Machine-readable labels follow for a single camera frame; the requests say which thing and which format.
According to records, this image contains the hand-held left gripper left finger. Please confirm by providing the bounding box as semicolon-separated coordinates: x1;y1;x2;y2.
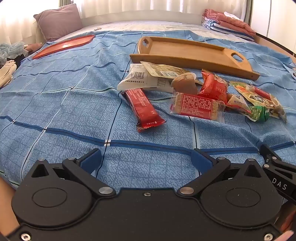
30;148;116;198

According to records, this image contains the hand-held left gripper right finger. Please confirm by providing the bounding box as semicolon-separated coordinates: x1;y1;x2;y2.
176;148;267;198

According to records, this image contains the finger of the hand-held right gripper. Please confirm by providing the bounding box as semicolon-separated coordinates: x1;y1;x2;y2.
259;144;284;166

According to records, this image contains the round biscuit packet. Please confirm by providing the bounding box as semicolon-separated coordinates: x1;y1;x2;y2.
266;98;287;123

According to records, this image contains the red label cracker packet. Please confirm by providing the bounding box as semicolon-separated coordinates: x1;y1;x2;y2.
170;92;226;123

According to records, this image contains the crinkled red snack packet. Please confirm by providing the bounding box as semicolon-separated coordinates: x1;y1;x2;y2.
198;70;230;105

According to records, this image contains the long red snack bar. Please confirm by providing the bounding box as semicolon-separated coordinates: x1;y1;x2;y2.
121;88;166;133

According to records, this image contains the brown bun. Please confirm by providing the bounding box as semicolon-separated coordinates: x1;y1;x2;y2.
171;72;201;95

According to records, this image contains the white barcode snack packet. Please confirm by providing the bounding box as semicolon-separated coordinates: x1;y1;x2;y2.
117;64;174;93

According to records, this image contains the wooden tray with handles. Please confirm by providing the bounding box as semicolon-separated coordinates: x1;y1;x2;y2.
129;36;260;81

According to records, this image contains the red plastic tray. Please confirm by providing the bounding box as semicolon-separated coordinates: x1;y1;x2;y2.
32;35;96;60

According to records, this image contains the beige cloth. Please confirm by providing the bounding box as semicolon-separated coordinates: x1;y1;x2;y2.
0;62;18;90

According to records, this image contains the white wardrobe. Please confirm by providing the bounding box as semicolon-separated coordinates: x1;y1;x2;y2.
251;0;296;55

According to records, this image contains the blue striped folded blanket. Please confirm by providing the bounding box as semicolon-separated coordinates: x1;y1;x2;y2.
201;20;255;42

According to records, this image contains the pink folded blanket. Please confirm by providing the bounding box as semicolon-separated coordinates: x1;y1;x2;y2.
202;9;257;35

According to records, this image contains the light blue cloth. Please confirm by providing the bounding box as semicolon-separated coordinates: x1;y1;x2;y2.
0;42;28;63

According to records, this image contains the purple pillow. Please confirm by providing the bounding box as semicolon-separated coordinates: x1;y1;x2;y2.
33;3;83;42

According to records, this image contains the white quilted mattress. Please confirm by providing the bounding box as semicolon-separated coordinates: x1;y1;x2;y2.
62;20;257;43

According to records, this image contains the grey curtain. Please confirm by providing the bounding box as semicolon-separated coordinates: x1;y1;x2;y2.
245;0;253;26

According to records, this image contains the white folded cloth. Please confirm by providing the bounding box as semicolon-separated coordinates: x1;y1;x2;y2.
223;11;241;19

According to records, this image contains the white bed side board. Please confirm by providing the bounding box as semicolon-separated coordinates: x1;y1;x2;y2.
81;10;205;26

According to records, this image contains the white sheer curtain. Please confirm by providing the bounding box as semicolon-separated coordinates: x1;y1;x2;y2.
0;0;249;44

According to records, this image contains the wooden bed frame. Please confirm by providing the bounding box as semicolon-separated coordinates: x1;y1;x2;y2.
254;32;296;58

